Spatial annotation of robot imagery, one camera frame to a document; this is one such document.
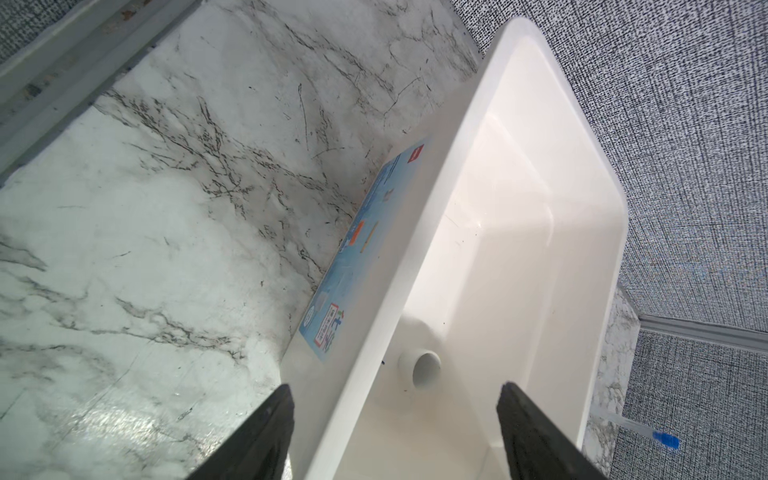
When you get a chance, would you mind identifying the blue-capped test tube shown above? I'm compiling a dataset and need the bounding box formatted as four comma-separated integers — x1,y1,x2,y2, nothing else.
599,411,680,450

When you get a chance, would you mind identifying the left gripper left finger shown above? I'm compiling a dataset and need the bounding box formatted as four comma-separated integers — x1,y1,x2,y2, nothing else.
188,384,295,480

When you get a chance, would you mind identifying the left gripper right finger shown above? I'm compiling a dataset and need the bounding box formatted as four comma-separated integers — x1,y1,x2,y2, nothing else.
496,382,605,480

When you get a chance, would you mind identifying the white plastic bin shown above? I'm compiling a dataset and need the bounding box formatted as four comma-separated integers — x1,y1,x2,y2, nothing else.
280,17,628,479

